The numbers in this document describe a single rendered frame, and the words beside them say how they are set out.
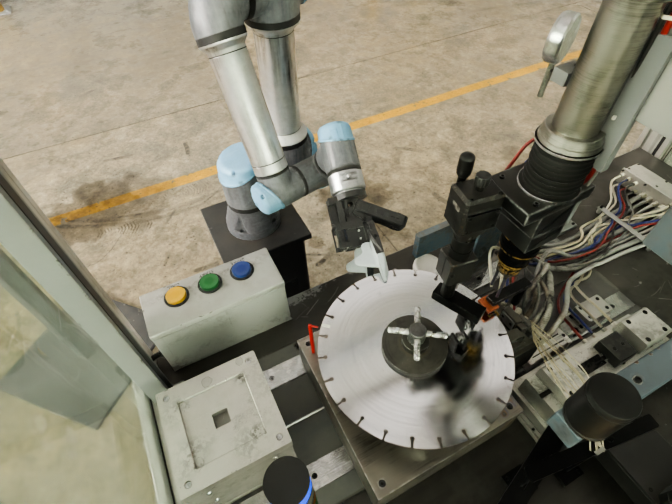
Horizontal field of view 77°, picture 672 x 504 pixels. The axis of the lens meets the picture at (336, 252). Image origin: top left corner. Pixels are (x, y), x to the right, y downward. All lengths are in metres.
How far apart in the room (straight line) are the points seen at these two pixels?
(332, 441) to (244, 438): 0.20
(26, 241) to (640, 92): 0.66
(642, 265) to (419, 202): 1.32
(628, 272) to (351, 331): 0.78
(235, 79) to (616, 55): 0.62
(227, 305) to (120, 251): 1.57
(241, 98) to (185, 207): 1.67
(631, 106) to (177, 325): 0.78
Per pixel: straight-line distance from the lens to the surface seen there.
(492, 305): 0.79
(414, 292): 0.80
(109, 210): 2.66
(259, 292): 0.88
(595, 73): 0.51
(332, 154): 0.89
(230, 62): 0.87
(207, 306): 0.89
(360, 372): 0.72
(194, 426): 0.78
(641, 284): 1.28
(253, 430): 0.75
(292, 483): 0.46
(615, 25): 0.49
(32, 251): 0.58
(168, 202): 2.56
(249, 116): 0.88
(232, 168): 1.05
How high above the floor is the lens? 1.60
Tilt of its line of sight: 50 degrees down
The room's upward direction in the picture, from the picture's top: 2 degrees counter-clockwise
